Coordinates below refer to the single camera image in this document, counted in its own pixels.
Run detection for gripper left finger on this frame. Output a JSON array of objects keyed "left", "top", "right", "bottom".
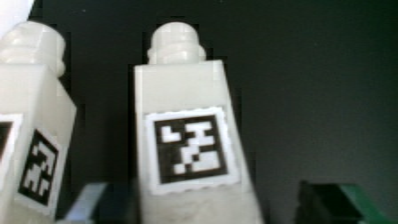
[{"left": 55, "top": 182, "right": 141, "bottom": 224}]

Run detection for white table leg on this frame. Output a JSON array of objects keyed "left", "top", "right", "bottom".
[
  {"left": 0, "top": 22, "right": 77, "bottom": 224},
  {"left": 135, "top": 22, "right": 265, "bottom": 224}
]

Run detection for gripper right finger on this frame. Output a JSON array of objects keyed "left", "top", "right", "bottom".
[{"left": 295, "top": 181, "right": 390, "bottom": 224}]

